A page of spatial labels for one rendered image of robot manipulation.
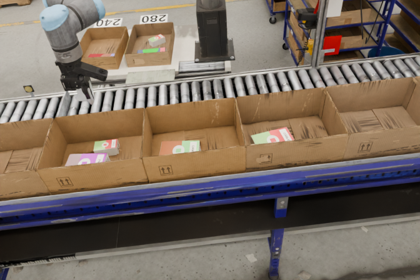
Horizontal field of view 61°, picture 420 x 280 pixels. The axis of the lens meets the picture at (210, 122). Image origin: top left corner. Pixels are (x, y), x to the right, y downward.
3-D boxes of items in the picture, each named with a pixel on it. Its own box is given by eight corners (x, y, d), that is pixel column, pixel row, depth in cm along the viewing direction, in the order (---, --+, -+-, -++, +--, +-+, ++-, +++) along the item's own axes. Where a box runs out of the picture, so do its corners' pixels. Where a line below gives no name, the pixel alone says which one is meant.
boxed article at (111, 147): (97, 148, 161) (94, 141, 158) (120, 145, 161) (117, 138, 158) (96, 157, 157) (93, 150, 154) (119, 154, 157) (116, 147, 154)
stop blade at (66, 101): (72, 100, 215) (67, 88, 209) (54, 157, 182) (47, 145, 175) (71, 100, 215) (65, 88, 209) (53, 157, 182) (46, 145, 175)
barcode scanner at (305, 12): (292, 24, 207) (296, 6, 200) (312, 24, 208) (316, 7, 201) (295, 29, 202) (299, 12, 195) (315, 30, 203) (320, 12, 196)
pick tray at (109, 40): (130, 38, 257) (127, 25, 250) (118, 69, 230) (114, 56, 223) (91, 40, 259) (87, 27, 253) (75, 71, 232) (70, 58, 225)
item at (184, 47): (226, 25, 267) (226, 21, 265) (231, 70, 225) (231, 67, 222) (94, 35, 271) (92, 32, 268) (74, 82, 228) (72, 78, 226)
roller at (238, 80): (241, 80, 220) (241, 74, 216) (257, 141, 182) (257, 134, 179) (233, 81, 220) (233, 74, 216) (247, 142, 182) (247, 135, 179)
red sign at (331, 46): (337, 54, 218) (341, 35, 209) (338, 54, 217) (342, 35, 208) (312, 56, 218) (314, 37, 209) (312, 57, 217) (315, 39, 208)
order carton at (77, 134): (152, 134, 166) (145, 106, 154) (150, 185, 144) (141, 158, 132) (67, 144, 165) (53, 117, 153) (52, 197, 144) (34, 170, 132)
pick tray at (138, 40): (175, 34, 257) (173, 21, 250) (171, 65, 229) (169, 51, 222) (136, 37, 258) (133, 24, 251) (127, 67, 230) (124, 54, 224)
